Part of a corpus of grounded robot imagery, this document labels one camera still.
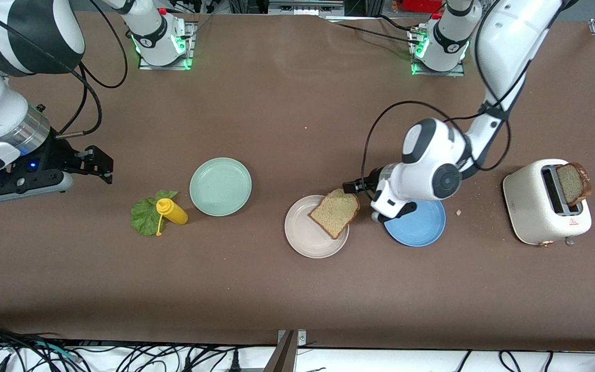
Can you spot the mint green plate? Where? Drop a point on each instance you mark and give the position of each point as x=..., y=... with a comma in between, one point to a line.
x=220, y=187

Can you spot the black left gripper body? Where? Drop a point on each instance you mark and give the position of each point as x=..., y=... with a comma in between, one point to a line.
x=369, y=185

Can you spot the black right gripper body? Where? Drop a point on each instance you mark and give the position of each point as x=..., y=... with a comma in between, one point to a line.
x=56, y=154

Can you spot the toasted bread slice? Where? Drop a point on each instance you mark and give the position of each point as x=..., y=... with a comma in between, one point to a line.
x=334, y=213
x=572, y=185

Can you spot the beige plate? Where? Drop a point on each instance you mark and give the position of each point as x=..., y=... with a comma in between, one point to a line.
x=302, y=232

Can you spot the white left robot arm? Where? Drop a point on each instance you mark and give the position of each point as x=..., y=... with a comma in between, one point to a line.
x=432, y=170

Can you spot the green lettuce leaf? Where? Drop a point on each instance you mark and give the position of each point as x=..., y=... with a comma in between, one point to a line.
x=143, y=217

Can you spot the white two-slot toaster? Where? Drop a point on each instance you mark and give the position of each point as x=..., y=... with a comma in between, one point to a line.
x=527, y=206

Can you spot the blue plate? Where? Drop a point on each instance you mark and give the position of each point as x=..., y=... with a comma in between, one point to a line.
x=421, y=230

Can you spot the red box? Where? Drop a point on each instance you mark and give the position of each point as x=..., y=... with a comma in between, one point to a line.
x=421, y=5

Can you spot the black power plug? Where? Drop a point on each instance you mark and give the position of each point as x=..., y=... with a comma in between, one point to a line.
x=234, y=361

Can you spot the aluminium camera post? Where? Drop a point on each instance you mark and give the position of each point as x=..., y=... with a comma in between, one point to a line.
x=284, y=354

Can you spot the grey metal rail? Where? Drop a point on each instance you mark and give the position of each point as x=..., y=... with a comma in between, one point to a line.
x=305, y=7

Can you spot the yellow squeeze bottle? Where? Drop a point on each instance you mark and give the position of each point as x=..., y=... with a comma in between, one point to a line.
x=173, y=211

